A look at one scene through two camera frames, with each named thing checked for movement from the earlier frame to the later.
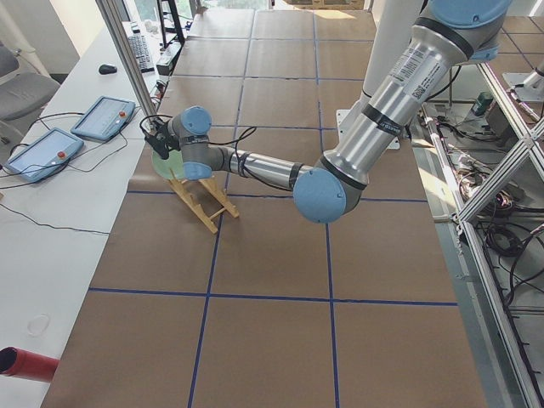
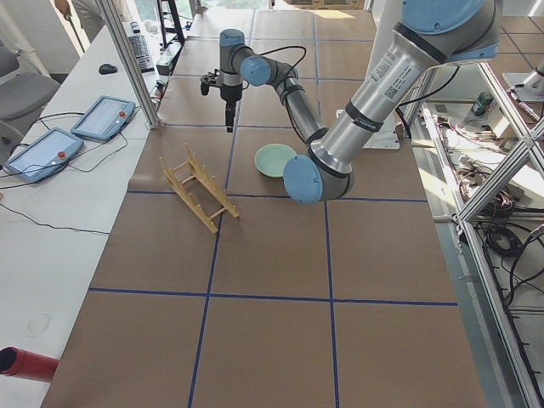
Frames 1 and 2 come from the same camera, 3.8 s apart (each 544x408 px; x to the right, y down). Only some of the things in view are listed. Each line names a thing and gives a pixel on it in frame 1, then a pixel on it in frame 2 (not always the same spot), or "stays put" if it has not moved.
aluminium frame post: x=128 y=56 stays put
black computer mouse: x=107 y=70 stays put
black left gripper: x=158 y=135 -> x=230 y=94
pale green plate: x=162 y=167 -> x=271 y=158
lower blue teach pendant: x=44 y=155 stays put
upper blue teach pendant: x=104 y=118 stays put
